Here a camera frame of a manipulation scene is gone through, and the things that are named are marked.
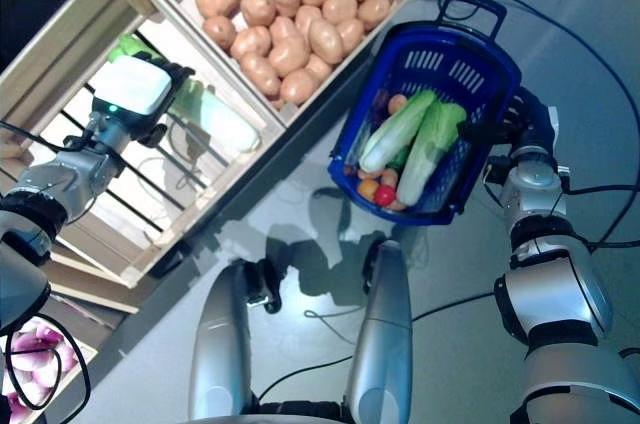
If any green white napa cabbage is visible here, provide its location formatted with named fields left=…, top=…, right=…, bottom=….
left=107, top=33, right=262, bottom=154
left=396, top=99, right=469, bottom=208
left=358, top=88, right=439, bottom=174

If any purple white turnip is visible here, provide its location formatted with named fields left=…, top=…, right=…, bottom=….
left=5, top=391, right=34, bottom=424
left=14, top=349, right=79, bottom=388
left=12, top=321, right=66, bottom=353

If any dark robot torso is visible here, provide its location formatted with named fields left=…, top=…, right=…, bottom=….
left=184, top=399, right=351, bottom=424

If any blue plastic shopping basket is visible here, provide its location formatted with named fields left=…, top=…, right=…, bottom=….
left=327, top=0, right=524, bottom=228

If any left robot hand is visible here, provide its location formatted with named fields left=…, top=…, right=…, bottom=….
left=91, top=53, right=196, bottom=146

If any wooden crate with potatoes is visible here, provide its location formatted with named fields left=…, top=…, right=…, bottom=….
left=117, top=0, right=447, bottom=128

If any black floor cable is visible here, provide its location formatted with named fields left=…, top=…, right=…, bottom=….
left=257, top=291, right=496, bottom=403

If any light wooden slatted crate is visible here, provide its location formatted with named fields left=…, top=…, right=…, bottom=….
left=0, top=0, right=286, bottom=290

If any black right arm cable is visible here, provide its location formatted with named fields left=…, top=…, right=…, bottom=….
left=494, top=0, right=640, bottom=253

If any silver left robot leg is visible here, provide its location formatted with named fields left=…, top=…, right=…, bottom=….
left=188, top=257, right=284, bottom=423

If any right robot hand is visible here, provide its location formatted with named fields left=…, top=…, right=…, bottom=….
left=458, top=87, right=560, bottom=151

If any thin white string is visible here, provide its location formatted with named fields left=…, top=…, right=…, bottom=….
left=303, top=306, right=371, bottom=345

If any green bell pepper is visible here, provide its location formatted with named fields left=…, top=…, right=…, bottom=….
left=387, top=146, right=412, bottom=170

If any pile of purple onions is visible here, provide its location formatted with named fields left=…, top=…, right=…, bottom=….
left=0, top=316, right=99, bottom=424

